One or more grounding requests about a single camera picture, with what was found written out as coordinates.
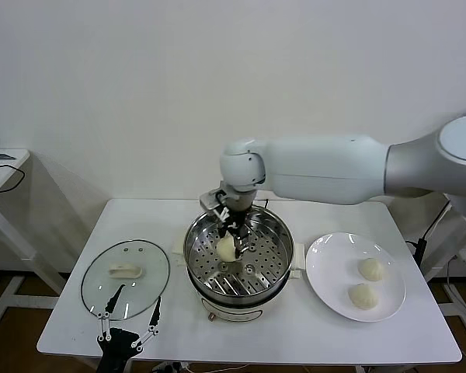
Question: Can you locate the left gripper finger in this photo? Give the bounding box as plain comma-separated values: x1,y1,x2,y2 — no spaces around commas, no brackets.
130,295,162,350
96,284,127,341

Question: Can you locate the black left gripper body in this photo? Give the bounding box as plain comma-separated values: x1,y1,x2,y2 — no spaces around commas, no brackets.
96,328,141,373

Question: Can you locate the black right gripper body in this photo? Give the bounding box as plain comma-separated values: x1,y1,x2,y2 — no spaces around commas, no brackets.
218,209,252,233

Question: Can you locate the white steamed baozi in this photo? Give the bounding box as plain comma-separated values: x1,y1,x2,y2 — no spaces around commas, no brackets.
348,283,381,311
357,257,385,281
216,235,240,263

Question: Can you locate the glass lid with white handle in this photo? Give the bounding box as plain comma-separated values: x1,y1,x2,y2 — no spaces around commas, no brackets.
80,239,170,322

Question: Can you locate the stainless steel steamer basket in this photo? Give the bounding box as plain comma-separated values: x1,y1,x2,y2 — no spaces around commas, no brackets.
184,201,295,300

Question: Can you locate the white electric cooker pot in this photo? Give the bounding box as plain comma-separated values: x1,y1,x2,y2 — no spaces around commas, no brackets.
172,232,306,325

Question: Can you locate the white round plate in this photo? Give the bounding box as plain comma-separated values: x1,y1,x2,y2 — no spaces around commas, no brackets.
304,232,407,322

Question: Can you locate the white side table with tools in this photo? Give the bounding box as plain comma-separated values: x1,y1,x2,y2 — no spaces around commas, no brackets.
0,149,65,331

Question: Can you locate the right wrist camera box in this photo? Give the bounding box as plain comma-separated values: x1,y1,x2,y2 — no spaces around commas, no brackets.
199,189,230,221

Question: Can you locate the thin black looped cable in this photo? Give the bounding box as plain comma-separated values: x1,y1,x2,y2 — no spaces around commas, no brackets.
0,165,26,196

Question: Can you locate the black cable with pole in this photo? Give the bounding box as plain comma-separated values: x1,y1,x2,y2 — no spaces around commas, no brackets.
405,193,452,271

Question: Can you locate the white laptop charging cable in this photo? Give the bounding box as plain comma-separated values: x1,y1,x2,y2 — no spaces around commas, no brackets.
426,198,452,237

